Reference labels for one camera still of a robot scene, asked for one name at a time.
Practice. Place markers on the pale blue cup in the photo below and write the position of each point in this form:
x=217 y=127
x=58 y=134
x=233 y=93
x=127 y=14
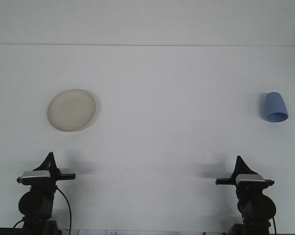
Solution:
x=273 y=105

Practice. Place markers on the pale round plate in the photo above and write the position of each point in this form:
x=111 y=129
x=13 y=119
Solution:
x=71 y=110

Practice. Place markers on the black base plate edge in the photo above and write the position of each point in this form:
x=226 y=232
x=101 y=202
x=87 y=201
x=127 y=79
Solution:
x=0 y=232

